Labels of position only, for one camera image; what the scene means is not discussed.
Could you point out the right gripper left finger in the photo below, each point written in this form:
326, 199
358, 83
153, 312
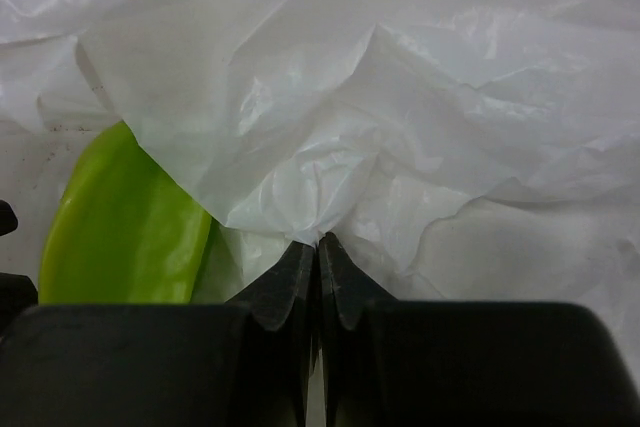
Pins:
244, 362

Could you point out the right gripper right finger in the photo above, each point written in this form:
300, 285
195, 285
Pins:
389, 362

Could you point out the fake green starfruit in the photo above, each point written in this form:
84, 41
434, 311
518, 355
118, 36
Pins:
124, 232

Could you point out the white plastic bag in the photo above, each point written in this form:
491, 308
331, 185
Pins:
462, 148

